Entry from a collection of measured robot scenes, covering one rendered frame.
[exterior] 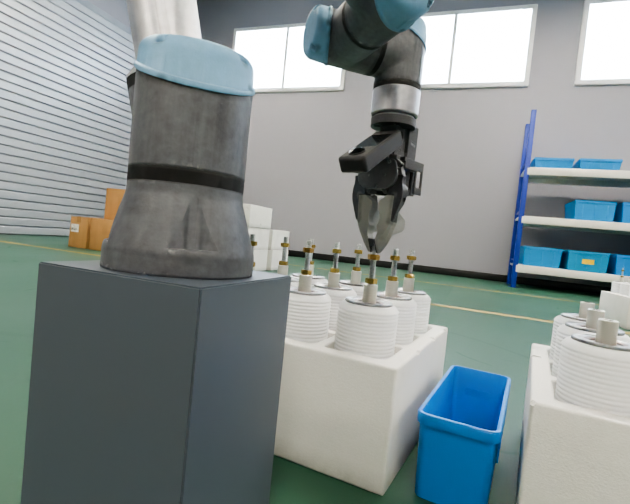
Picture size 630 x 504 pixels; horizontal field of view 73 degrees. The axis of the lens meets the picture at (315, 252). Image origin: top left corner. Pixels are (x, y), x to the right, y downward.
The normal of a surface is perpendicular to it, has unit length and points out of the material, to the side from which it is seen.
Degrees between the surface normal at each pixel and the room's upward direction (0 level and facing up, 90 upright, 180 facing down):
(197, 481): 90
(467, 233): 90
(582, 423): 90
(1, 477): 0
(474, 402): 88
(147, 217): 72
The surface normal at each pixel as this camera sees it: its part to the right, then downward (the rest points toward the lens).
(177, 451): -0.35, 0.00
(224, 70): 0.66, 0.05
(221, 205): 0.73, -0.21
